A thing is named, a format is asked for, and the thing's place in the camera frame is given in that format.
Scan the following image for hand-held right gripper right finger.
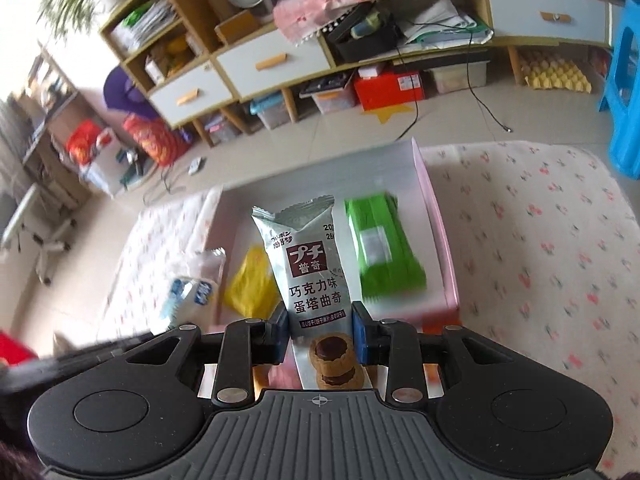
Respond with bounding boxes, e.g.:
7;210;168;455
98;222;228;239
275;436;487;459
351;301;508;405

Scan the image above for clear storage bin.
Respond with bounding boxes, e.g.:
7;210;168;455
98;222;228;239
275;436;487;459
427;57;490;95

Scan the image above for white drawer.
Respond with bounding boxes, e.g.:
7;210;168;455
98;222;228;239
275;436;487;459
215;27;333;101
149;60;236;128
487;0;611;43

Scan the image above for red cardboard box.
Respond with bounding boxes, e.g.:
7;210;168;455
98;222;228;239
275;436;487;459
354;71;428;112

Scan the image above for black open case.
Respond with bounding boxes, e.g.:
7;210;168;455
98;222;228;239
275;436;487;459
325;2;406;63

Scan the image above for yellow bags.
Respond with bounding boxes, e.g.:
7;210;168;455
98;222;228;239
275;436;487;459
162;37;193;73

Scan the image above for purple hat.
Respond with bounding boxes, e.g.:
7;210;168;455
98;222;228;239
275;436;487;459
102;65;166;118

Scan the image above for white blue snack packet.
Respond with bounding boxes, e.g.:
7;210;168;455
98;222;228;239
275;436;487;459
159;248;227;335

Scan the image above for cluttered wooden desk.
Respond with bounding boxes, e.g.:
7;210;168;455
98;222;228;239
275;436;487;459
22;55;108;196

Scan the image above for stack of documents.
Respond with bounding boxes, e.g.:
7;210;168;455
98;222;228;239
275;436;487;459
110;0;178;51

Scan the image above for yellow star floor sticker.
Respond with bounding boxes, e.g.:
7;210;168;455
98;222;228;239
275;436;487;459
372;102;416;125

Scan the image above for white pink box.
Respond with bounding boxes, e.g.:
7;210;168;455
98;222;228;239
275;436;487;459
200;137;461;333

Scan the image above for silver cookie snack packet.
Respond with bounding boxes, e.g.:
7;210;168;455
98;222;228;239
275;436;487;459
251;194;375;391

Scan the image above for clear bin with blue lid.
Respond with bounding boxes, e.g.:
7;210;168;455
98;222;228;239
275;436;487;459
249;97;292;130

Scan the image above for blue plastic stool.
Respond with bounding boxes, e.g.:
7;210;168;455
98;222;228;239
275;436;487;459
597;7;640;181

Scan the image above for white office chair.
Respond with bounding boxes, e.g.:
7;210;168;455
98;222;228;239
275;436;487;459
0;182;78;286

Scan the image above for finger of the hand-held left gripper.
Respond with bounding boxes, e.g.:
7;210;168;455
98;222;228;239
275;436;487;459
0;329;171;396

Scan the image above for wooden cabinet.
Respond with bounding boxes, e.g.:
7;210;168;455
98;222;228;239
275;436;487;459
99;0;626;148

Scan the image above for red gift bag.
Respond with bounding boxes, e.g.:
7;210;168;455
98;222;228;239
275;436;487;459
67;119;117;165

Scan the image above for red object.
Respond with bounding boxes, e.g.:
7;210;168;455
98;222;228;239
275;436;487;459
0;330;39;367

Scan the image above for small clear bin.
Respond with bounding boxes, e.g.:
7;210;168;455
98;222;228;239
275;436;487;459
204;115;242;147

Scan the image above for brown cardboard box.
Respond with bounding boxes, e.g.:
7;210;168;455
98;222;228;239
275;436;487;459
215;10;262;45

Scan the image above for white paper bag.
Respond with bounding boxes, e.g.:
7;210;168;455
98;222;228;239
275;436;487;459
82;140;146;196

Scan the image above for red patterned bag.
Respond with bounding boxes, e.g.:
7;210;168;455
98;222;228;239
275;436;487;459
122;112;193;167

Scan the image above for yellow egg tray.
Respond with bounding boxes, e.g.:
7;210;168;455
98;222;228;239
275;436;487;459
517;50;593;93

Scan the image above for green snack packet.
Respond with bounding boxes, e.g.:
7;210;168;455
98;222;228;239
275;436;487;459
344;191;429;305

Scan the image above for black cable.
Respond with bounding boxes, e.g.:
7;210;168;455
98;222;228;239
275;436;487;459
400;17;516;135
362;0;421;143

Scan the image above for pile of white papers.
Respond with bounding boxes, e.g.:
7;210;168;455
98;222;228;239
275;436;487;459
400;0;495;48

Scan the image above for clear bin with black tray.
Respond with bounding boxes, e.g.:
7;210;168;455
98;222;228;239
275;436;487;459
300;77;358;115

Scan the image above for pink floral cloth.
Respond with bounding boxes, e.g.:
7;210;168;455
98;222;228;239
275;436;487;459
272;0;551;43

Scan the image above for yellow orange snack packet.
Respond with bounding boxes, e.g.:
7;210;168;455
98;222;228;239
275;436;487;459
223;245;284;330

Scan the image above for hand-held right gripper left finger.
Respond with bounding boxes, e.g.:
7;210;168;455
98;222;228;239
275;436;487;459
120;305;292;407

